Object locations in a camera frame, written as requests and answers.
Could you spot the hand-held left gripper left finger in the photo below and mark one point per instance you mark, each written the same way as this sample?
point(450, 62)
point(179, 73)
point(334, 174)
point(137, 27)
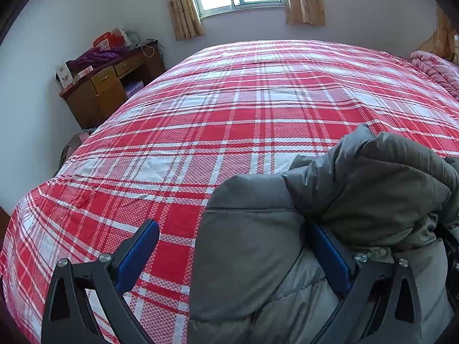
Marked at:
point(138, 254)

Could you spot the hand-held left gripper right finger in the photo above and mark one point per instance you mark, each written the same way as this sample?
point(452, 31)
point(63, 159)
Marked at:
point(331, 256)

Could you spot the grey puffer jacket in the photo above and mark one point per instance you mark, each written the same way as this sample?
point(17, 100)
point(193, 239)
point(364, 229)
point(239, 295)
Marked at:
point(376, 186)

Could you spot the pile of clothes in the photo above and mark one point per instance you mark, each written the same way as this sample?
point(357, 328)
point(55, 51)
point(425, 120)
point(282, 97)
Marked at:
point(73, 147)

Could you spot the purple clothes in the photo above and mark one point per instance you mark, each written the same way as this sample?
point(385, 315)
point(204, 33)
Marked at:
point(93, 57)

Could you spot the red plaid bed sheet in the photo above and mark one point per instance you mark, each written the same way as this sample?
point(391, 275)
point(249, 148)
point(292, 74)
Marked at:
point(215, 114)

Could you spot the wooden desk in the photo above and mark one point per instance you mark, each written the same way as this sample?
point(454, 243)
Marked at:
point(86, 100)

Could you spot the stack of boxes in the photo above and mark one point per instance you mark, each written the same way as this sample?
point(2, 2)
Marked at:
point(133, 89)

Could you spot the pink blanket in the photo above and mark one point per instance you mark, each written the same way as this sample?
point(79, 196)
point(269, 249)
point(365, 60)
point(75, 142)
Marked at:
point(437, 70)

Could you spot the flat red white box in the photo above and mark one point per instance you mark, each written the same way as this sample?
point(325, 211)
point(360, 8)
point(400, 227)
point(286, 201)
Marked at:
point(83, 73)

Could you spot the white printed box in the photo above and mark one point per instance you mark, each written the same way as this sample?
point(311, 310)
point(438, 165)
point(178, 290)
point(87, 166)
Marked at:
point(64, 75)

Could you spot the red gift box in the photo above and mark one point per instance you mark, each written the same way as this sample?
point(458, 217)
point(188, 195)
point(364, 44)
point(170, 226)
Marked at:
point(105, 40)

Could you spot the wooden headboard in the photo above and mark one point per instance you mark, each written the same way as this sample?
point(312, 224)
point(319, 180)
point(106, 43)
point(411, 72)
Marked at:
point(443, 32)

